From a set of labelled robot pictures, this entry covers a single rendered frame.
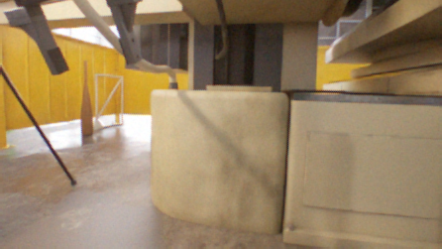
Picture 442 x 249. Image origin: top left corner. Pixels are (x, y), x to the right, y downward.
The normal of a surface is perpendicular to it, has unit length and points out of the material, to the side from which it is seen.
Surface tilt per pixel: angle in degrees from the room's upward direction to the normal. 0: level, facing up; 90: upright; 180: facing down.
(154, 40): 90
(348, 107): 90
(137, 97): 90
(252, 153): 90
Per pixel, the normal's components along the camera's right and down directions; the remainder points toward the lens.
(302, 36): -0.21, 0.08
